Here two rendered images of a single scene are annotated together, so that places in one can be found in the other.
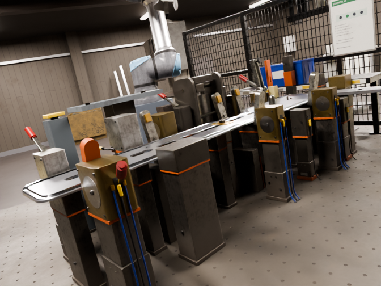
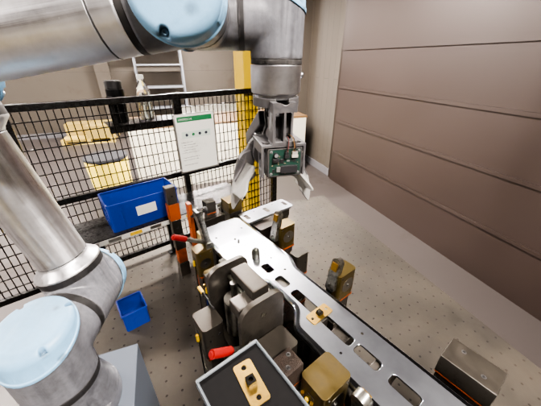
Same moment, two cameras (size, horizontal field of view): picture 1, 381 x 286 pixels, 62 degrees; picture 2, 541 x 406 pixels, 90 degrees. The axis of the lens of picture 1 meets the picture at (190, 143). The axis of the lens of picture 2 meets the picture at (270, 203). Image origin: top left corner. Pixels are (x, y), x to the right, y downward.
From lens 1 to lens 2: 1.48 m
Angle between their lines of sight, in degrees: 83
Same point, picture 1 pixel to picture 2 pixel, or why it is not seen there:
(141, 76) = (84, 364)
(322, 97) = (289, 231)
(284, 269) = not seen: hidden behind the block
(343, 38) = (191, 155)
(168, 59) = (109, 275)
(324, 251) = (423, 337)
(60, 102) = not seen: outside the picture
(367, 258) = (428, 321)
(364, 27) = (208, 146)
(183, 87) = (266, 308)
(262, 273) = not seen: hidden behind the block
